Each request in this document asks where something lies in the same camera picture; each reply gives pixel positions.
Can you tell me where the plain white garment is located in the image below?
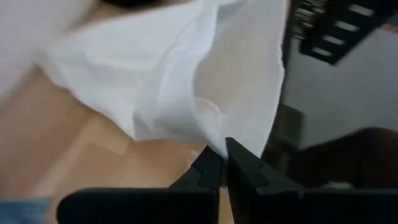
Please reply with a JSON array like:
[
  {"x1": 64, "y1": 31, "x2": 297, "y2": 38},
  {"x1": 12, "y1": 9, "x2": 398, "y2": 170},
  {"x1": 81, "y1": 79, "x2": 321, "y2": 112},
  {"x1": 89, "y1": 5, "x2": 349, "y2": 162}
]
[{"x1": 0, "y1": 0, "x2": 287, "y2": 160}]

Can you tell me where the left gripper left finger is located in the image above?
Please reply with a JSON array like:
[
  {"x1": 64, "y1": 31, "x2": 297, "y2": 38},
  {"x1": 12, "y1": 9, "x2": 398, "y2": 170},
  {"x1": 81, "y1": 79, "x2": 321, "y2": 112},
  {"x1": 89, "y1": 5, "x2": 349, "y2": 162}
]
[{"x1": 57, "y1": 144, "x2": 225, "y2": 224}]

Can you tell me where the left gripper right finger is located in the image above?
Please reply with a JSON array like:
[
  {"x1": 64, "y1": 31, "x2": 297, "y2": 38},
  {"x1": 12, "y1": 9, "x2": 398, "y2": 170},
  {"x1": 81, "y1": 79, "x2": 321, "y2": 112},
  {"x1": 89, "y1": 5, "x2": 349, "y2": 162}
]
[{"x1": 225, "y1": 136, "x2": 398, "y2": 224}]

